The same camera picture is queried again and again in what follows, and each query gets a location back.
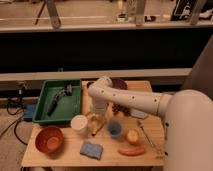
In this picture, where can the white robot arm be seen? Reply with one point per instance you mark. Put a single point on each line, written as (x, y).
(188, 119)

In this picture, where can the dark red grapes bunch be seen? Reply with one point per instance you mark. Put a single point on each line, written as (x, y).
(118, 108)

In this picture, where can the black handled brush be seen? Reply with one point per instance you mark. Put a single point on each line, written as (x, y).
(66, 91)

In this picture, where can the white plastic cup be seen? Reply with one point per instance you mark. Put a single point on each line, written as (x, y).
(79, 124)

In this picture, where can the grey blue folded cloth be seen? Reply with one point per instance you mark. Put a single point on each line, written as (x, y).
(138, 114)

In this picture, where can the yellow banana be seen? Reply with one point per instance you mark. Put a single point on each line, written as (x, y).
(96, 123)

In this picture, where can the purple bowl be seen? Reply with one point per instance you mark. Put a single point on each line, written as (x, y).
(119, 84)

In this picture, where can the green plastic tray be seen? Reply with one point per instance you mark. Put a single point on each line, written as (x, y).
(67, 107)

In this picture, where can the blue power box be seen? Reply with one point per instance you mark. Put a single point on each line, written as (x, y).
(29, 112)

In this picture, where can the red orange bowl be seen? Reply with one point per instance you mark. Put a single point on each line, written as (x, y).
(49, 139)

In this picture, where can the blue plastic cup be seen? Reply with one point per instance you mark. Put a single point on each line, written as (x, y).
(114, 128)

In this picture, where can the blue sponge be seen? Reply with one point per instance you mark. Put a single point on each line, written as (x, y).
(91, 150)

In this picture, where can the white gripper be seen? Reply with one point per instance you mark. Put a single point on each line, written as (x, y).
(98, 107)

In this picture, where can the metal spoon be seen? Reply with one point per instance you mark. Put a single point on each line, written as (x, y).
(141, 126)

